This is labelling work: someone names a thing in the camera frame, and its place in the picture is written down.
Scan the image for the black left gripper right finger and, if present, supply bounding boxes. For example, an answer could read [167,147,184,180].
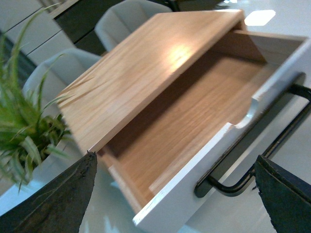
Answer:
[254,155,311,233]

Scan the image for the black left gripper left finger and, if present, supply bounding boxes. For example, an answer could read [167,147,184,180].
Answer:
[0,152,97,233]

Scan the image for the black metal drawer handle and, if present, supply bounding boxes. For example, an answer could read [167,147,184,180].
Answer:
[194,72,311,198]

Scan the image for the white drawer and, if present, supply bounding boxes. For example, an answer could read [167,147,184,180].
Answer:
[98,30,311,233]

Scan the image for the green spider plant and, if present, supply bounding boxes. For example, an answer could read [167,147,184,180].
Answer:
[0,8,71,187]

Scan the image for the left beige upholstered chair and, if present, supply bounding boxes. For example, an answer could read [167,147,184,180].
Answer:
[22,48,101,107]

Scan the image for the beige upholstered chair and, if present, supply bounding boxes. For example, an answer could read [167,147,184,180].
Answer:
[94,0,172,51]
[22,48,101,107]

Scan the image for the white cabinet column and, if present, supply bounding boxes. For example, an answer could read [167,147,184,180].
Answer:
[0,0,75,65]

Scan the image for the right beige upholstered chair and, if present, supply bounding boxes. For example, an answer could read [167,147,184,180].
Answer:
[94,0,172,51]

